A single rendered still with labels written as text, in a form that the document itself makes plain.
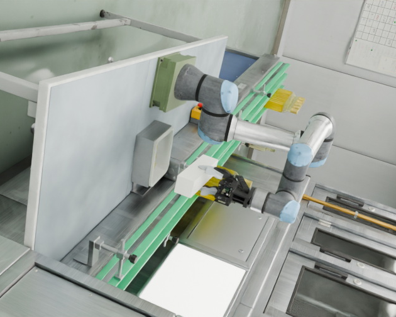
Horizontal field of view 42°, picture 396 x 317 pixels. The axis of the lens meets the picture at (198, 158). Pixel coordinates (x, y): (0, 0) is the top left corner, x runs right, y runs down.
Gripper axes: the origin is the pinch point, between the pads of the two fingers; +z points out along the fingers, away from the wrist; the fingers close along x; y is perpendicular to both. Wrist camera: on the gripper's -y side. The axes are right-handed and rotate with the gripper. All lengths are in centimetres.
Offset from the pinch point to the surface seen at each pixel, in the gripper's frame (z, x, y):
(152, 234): 14.2, 32.3, -4.2
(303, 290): -46, 50, -35
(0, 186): 98, 49, -20
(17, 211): 80, 51, -9
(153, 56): 34, -30, -21
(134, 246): 16.9, 33.9, 4.7
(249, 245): -18, 44, -43
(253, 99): 17, 5, -135
